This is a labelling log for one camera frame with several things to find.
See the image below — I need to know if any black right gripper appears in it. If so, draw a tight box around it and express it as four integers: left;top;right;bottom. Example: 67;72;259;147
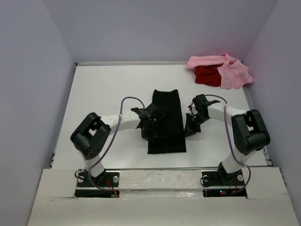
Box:
183;113;209;138

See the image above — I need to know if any red t-shirt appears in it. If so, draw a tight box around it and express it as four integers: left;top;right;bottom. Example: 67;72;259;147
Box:
194;65;222;87

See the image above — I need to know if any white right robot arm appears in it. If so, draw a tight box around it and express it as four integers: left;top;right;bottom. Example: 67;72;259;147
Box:
184;94;270;186

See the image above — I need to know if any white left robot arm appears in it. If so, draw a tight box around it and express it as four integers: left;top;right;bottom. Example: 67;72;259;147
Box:
70;104;166;187

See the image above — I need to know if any pink t-shirt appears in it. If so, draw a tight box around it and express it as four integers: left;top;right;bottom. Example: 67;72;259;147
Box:
186;53;253;89

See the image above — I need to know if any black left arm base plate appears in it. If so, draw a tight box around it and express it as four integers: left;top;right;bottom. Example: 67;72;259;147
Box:
74;170;120;198

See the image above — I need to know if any black t-shirt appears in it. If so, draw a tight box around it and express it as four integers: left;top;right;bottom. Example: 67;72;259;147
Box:
148;89;186;154

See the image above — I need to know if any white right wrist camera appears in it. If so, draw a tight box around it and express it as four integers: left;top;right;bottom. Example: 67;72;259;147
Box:
188;102;198;115

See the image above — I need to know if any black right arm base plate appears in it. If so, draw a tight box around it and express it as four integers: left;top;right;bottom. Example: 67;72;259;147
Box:
200;170;247;198

